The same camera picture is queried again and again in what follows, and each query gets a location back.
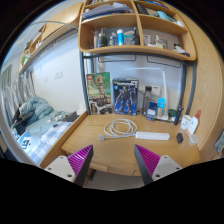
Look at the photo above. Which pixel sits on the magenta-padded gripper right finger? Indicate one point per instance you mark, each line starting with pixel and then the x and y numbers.
pixel 160 165

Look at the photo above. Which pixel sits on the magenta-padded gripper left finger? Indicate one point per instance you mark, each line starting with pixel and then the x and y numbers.
pixel 63 165

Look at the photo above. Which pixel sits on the black charger block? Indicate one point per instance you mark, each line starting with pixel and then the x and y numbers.
pixel 180 138

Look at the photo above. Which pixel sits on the white power strip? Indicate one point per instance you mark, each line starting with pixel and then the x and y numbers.
pixel 152 135

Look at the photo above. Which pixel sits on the bed with blue bedding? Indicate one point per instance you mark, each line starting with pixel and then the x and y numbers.
pixel 40 130

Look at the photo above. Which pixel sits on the white mug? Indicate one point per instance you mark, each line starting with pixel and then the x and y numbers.
pixel 185 122

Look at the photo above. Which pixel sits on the black cylindrical bottle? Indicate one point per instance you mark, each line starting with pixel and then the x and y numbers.
pixel 178 116

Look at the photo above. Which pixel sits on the white bottle with red cap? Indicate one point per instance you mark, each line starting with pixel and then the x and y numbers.
pixel 193 125

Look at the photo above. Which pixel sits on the green round container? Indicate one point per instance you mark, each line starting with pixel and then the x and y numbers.
pixel 171 113

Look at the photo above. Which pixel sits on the small blue box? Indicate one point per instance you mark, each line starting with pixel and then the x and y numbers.
pixel 151 111

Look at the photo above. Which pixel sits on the light blue carton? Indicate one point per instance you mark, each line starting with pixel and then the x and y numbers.
pixel 161 105

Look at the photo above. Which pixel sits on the green patterned cloth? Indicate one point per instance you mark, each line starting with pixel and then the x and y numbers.
pixel 220 143

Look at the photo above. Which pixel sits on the white desk lamp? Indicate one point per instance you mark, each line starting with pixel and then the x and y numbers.
pixel 164 93

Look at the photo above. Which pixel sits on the blue robot model box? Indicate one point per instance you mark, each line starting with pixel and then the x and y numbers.
pixel 125 96

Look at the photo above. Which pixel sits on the green toy figure box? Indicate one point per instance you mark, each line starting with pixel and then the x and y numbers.
pixel 99 93

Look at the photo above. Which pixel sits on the wooden shelf unit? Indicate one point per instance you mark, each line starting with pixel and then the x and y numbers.
pixel 133 50

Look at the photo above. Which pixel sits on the wooden upper bunk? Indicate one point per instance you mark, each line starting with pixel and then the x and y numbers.
pixel 50 36

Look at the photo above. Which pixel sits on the white wall socket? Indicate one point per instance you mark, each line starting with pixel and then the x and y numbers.
pixel 156 90

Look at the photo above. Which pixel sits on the grey metal frame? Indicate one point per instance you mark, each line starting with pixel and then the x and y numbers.
pixel 82 83

